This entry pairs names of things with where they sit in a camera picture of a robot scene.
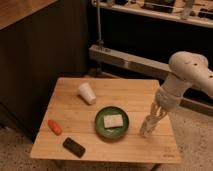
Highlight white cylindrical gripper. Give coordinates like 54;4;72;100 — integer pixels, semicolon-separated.
147;73;191;130

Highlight small white patterned bottle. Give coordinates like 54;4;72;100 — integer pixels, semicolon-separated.
140;115;157;137

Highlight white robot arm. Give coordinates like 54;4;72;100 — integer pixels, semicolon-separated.
143;51;213;133

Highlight white sponge block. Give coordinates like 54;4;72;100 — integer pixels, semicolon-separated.
104;115;123;128

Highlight green round plate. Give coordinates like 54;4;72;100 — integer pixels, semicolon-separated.
95;106;129;140

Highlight small wooden table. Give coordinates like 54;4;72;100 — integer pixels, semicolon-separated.
31;78;181;164

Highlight white paper cup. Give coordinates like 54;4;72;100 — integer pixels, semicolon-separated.
78;83;96;105

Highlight vertical metal pole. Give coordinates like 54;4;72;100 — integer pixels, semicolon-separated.
96;0;103;49

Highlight black rectangular phone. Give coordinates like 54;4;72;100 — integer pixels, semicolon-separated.
63;137;86;158

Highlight orange carrot toy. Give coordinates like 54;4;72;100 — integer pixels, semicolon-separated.
48;120;62;136

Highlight dark wooden cabinet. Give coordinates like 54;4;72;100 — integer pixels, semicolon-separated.
0;0;88;140

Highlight grey metal shelf frame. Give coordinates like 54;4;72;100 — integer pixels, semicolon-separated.
88;0;213;118

